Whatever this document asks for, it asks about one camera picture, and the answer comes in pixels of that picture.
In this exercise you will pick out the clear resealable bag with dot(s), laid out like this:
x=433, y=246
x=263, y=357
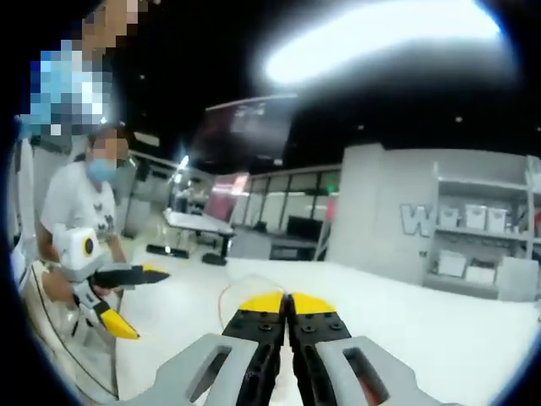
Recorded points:
x=243, y=296

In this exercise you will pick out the grey metal shelving unit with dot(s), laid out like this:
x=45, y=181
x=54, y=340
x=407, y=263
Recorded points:
x=477, y=184

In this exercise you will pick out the grey desk with black leg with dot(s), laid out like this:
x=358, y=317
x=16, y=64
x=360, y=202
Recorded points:
x=194, y=222

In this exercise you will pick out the black monitor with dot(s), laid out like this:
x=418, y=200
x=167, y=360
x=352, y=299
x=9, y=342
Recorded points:
x=305, y=227

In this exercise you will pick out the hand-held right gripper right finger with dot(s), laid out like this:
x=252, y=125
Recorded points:
x=372, y=372

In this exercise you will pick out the black flat object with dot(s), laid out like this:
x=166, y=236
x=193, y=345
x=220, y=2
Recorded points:
x=167, y=250

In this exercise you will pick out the dark hanging ceiling banner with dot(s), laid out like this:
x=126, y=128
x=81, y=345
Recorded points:
x=249, y=127

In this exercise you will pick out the ceiling light strip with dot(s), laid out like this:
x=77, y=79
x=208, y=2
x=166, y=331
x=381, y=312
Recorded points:
x=380, y=42

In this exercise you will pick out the rows of white storage bins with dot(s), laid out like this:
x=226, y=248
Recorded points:
x=475, y=215

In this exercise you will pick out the person's left hand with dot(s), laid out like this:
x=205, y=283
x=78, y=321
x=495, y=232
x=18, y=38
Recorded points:
x=59, y=287

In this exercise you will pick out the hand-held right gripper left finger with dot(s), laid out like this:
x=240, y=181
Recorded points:
x=198, y=372

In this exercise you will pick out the white leaning board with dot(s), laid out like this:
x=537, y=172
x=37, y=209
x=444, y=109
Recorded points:
x=517, y=279

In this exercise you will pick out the dark counter cabinet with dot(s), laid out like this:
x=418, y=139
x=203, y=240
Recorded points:
x=291, y=251

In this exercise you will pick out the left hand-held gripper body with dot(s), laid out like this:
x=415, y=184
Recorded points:
x=76, y=254

